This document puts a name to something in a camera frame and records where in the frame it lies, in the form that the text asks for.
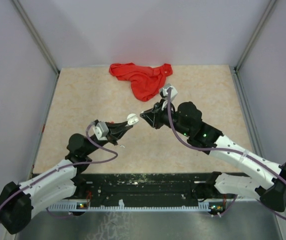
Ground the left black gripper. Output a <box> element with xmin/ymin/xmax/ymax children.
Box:
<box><xmin>84</xmin><ymin>121</ymin><xmax>132</xmax><ymax>156</ymax></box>

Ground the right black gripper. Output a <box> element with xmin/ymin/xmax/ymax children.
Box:
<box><xmin>141</xmin><ymin>98</ymin><xmax>192</xmax><ymax>138</ymax></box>

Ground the white earbud charging case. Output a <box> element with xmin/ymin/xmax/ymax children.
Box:
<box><xmin>127</xmin><ymin>113</ymin><xmax>139</xmax><ymax>126</ymax></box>

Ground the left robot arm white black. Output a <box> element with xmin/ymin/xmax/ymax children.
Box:
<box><xmin>0</xmin><ymin>119</ymin><xmax>136</xmax><ymax>235</ymax></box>

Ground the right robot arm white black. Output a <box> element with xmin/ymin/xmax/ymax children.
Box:
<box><xmin>140</xmin><ymin>100</ymin><xmax>286</xmax><ymax>213</ymax></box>

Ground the red crumpled cloth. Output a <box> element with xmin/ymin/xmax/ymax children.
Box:
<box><xmin>109</xmin><ymin>62</ymin><xmax>173</xmax><ymax>102</ymax></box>

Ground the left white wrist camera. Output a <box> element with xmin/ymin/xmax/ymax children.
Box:
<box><xmin>91</xmin><ymin>121</ymin><xmax>109</xmax><ymax>141</ymax></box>

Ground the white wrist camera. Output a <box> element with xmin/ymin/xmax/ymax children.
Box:
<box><xmin>159</xmin><ymin>83</ymin><xmax>178</xmax><ymax>102</ymax></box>
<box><xmin>91</xmin><ymin>121</ymin><xmax>109</xmax><ymax>141</ymax></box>

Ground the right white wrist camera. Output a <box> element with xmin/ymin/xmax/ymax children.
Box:
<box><xmin>159</xmin><ymin>83</ymin><xmax>178</xmax><ymax>102</ymax></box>

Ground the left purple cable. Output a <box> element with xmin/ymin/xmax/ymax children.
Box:
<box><xmin>0</xmin><ymin>121</ymin><xmax>118</xmax><ymax>224</ymax></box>

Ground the purple cable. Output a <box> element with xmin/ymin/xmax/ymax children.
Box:
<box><xmin>0</xmin><ymin>121</ymin><xmax>118</xmax><ymax>224</ymax></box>
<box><xmin>166</xmin><ymin>88</ymin><xmax>286</xmax><ymax>223</ymax></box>

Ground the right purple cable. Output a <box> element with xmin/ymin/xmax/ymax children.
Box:
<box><xmin>166</xmin><ymin>88</ymin><xmax>286</xmax><ymax>223</ymax></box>

